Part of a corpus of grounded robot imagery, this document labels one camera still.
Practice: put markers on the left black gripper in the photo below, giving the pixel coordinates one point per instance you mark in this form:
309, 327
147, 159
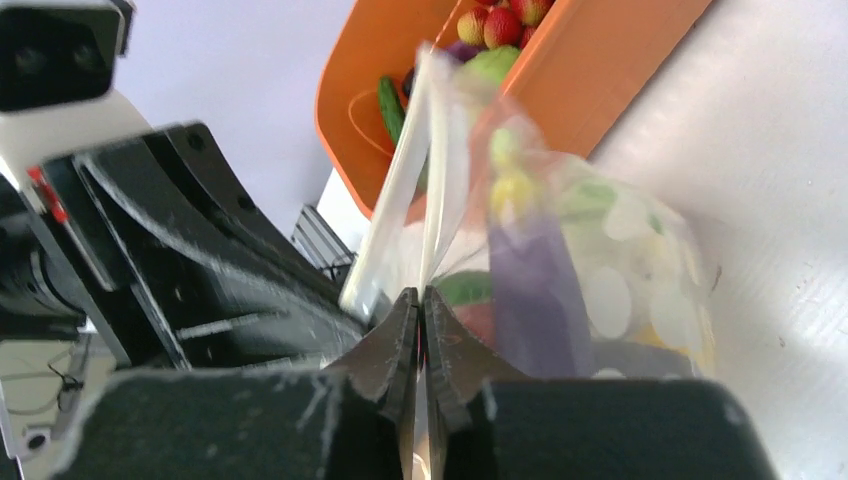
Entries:
157, 242

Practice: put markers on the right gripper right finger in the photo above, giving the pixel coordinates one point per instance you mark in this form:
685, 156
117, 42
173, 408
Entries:
490, 421

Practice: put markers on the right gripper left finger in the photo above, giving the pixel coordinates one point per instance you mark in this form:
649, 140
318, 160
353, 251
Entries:
353, 419

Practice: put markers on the purple toy eggplant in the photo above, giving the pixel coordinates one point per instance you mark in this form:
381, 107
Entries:
540, 320

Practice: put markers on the toy watermelon slice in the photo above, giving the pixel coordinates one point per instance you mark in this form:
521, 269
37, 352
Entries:
469, 293

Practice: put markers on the clear zip top bag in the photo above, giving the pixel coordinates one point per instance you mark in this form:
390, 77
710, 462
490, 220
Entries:
468, 157

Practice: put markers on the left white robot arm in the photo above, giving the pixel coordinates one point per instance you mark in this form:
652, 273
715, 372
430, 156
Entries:
21, 314

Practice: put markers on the green toy cucumber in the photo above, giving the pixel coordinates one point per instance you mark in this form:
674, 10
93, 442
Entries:
391, 108

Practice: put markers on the green toy cabbage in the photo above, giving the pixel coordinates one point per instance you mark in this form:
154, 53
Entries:
492, 65

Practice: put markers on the orange plastic bin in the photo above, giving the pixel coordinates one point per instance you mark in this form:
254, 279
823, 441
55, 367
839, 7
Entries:
578, 74

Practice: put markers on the toy strawberry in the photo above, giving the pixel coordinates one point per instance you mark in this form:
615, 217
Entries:
531, 12
470, 26
502, 27

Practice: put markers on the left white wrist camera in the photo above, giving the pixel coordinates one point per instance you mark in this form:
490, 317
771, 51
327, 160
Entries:
58, 61

